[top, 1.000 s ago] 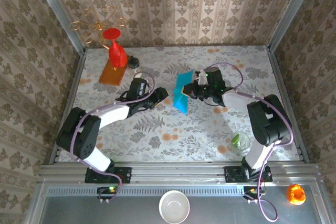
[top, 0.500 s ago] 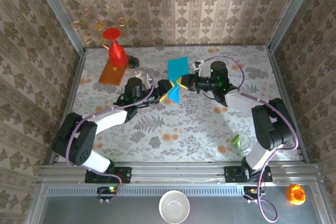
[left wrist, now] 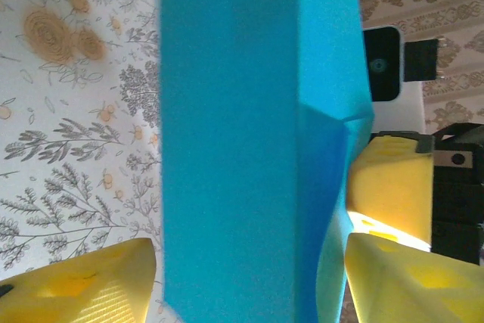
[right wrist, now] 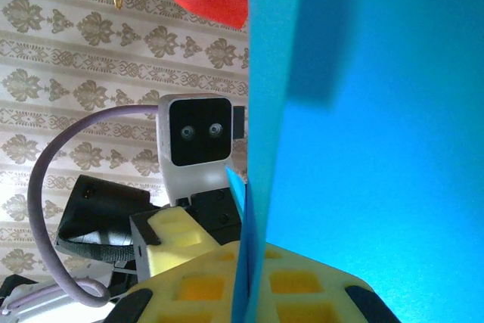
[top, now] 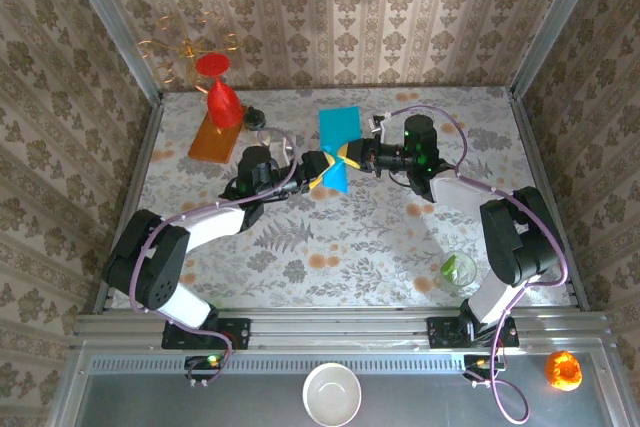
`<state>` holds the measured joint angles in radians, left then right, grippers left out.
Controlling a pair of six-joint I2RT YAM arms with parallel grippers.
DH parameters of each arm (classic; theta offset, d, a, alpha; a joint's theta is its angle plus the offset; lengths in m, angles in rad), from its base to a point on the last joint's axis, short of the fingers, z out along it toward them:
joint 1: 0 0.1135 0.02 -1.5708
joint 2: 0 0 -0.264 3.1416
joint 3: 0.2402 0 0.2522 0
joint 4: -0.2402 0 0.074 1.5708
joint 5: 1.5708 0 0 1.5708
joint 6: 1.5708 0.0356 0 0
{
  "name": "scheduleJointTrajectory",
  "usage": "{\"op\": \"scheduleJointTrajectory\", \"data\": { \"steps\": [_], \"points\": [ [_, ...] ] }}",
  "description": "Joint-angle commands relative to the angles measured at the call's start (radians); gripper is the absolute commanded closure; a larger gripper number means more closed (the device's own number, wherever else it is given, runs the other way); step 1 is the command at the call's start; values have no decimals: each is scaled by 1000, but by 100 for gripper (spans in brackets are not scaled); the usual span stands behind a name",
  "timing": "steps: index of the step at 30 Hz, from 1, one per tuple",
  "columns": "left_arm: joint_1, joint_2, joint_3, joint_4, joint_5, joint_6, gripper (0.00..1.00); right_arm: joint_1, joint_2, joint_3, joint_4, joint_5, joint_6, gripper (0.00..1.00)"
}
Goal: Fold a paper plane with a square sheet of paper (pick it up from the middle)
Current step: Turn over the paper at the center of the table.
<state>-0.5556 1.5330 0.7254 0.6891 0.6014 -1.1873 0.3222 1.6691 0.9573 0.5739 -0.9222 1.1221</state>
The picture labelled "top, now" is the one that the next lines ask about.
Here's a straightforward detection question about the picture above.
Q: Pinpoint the orange wooden board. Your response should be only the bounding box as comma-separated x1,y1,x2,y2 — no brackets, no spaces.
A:
187,104,247,165

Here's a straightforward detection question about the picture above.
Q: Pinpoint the small bottle black cap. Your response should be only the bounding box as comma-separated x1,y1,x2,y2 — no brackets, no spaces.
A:
243,105,274,148

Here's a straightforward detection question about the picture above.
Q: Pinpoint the red wine glass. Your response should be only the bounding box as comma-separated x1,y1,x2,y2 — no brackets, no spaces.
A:
194,51,239,129

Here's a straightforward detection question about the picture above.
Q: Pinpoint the floral table cover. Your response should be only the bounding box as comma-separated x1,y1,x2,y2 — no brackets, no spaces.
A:
109,85,574,309

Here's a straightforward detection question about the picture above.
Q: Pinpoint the clear glass green leaf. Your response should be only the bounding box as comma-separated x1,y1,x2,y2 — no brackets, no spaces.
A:
438,250,478,294

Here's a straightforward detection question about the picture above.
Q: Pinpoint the white bowl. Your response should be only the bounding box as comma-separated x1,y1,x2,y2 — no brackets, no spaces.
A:
301,362,363,427

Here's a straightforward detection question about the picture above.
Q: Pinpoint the orange ball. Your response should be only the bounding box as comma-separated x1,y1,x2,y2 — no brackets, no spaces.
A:
544,349,585,392

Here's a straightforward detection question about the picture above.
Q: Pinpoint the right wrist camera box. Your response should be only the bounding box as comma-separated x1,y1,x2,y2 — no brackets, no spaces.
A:
368,113,391,137

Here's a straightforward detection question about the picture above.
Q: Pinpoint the aluminium side rail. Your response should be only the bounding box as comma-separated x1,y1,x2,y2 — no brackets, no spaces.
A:
509,91,591,312
92,96,166,314

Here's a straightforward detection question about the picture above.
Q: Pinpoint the gold wire stand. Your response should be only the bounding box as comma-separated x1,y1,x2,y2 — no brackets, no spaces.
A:
135,10,245,96

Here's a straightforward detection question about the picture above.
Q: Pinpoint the aluminium mounting rail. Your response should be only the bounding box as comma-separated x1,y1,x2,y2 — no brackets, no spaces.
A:
72,310,614,351

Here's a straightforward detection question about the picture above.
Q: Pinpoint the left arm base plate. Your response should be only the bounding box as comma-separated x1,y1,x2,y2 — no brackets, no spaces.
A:
160,317,253,351

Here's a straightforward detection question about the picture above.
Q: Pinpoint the aluminium corner post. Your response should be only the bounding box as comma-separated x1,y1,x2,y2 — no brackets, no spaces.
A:
509,0,609,101
56,0,166,104

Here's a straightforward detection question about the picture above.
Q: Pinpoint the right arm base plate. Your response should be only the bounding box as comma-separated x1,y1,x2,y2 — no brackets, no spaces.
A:
426,315,520,350

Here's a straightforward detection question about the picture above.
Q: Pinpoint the slotted cable duct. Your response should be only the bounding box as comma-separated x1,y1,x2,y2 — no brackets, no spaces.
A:
84,354,611,376

